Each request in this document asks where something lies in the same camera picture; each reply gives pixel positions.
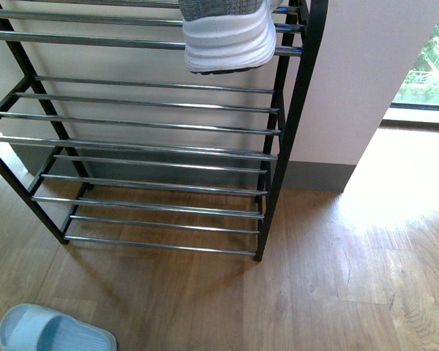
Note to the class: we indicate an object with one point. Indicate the grey knit sneaker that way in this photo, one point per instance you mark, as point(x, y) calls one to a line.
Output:
point(228, 36)

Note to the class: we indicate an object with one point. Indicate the black metal shoe rack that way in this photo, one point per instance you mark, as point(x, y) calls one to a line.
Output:
point(127, 147)

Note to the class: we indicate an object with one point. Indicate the light blue slipper far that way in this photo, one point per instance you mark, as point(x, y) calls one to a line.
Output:
point(33, 327)

